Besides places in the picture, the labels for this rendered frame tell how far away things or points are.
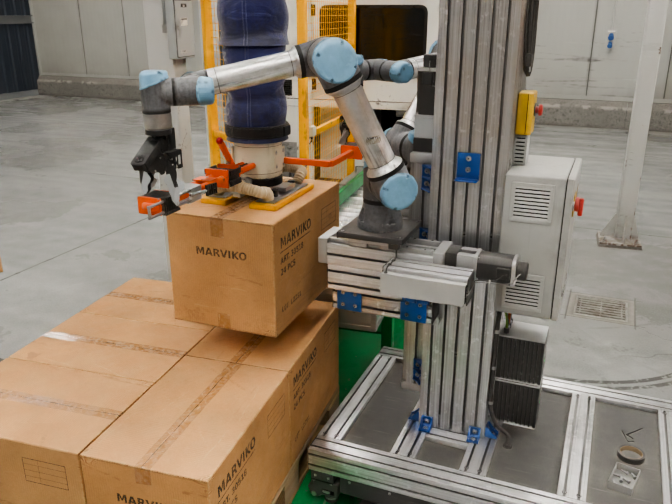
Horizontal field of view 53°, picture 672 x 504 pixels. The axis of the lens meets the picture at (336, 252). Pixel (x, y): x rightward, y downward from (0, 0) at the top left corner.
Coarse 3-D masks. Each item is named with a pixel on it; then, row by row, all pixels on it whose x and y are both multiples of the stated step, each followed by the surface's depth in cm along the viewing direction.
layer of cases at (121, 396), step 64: (128, 320) 266; (320, 320) 266; (0, 384) 221; (64, 384) 221; (128, 384) 221; (192, 384) 221; (256, 384) 221; (320, 384) 268; (0, 448) 195; (64, 448) 188; (128, 448) 188; (192, 448) 188; (256, 448) 207
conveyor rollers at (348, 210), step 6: (354, 192) 457; (360, 192) 456; (348, 198) 440; (354, 198) 440; (360, 198) 439; (342, 204) 425; (348, 204) 424; (354, 204) 430; (360, 204) 429; (342, 210) 415; (348, 210) 414; (354, 210) 413; (360, 210) 412; (342, 216) 399; (348, 216) 405; (354, 216) 404; (342, 222) 389; (348, 222) 388
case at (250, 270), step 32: (320, 192) 248; (192, 224) 222; (224, 224) 217; (256, 224) 213; (288, 224) 222; (320, 224) 250; (192, 256) 226; (224, 256) 221; (256, 256) 217; (288, 256) 225; (192, 288) 230; (224, 288) 225; (256, 288) 221; (288, 288) 229; (320, 288) 258; (192, 320) 235; (224, 320) 230; (256, 320) 225; (288, 320) 232
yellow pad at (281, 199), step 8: (296, 184) 249; (304, 184) 249; (312, 184) 252; (280, 192) 238; (288, 192) 238; (296, 192) 240; (304, 192) 245; (256, 200) 228; (272, 200) 228; (280, 200) 230; (288, 200) 233; (256, 208) 226; (264, 208) 225; (272, 208) 224
